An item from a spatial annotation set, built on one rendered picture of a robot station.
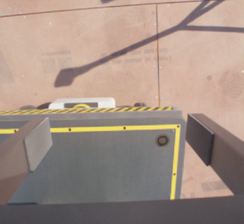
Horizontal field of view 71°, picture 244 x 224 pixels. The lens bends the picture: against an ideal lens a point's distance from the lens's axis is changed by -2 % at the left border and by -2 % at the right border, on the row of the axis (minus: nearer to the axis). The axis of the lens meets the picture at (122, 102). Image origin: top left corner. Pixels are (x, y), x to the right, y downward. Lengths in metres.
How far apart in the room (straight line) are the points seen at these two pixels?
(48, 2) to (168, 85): 0.62
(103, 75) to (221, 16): 0.58
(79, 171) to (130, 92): 0.41
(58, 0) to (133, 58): 0.39
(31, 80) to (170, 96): 0.64
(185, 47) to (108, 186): 0.65
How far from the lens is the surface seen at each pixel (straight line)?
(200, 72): 0.89
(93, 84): 0.82
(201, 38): 0.89
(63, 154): 0.58
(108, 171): 0.60
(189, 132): 0.16
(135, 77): 0.81
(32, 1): 0.89
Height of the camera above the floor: 0.80
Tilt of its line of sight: 75 degrees down
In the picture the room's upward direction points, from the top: 172 degrees clockwise
